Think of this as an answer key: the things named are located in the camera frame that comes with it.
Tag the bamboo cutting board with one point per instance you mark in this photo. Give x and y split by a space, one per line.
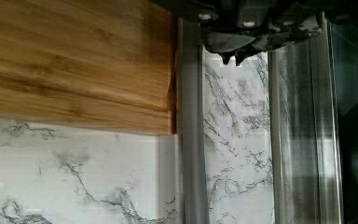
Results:
99 64

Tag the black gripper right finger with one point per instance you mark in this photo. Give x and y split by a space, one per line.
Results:
274 41

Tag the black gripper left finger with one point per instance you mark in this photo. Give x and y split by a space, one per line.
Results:
225 45

